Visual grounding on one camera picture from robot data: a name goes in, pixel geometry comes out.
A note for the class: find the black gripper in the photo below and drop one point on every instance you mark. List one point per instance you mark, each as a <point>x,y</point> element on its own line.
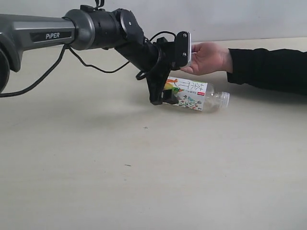
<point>150,57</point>

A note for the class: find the clear tea bottle fruit label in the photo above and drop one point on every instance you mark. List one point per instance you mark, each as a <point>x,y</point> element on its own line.
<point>197,95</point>

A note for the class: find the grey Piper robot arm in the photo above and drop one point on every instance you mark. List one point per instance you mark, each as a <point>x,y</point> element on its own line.
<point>83,29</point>

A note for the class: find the black sleeved right forearm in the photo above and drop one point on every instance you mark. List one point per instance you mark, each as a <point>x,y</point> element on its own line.
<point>283,70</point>

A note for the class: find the person's open right hand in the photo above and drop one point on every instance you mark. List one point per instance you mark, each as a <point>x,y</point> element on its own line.
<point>207,58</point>

